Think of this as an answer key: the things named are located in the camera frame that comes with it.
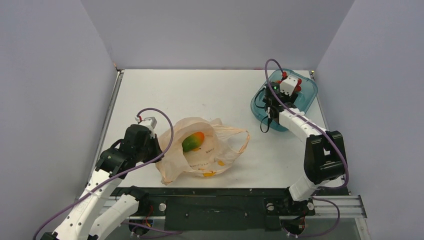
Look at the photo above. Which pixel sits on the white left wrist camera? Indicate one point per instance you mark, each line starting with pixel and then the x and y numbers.
pixel 149 122

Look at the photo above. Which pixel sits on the teal plastic tray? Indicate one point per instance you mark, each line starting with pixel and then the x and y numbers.
pixel 305 97

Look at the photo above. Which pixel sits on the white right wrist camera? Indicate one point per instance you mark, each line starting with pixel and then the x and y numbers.
pixel 288 85

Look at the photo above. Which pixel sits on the yellow green fake mango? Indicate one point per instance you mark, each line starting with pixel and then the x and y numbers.
pixel 193 142

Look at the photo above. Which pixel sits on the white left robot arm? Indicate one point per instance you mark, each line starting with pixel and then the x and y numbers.
pixel 79 221

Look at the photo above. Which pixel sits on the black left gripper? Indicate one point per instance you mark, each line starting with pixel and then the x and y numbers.
pixel 157 150

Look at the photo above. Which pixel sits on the red fake grape bunch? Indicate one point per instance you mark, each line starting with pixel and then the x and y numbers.
pixel 298 88

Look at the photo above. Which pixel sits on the orange translucent plastic bag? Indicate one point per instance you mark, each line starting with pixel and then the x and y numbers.
pixel 222 145

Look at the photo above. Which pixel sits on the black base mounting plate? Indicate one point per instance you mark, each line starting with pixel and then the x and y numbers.
pixel 214 209

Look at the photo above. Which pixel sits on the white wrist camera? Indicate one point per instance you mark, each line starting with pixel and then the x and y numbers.
pixel 149 122
pixel 288 85

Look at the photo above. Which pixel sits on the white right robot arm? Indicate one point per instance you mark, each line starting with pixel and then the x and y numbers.
pixel 324 159

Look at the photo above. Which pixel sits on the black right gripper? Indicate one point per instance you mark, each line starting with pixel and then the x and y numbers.
pixel 289 97

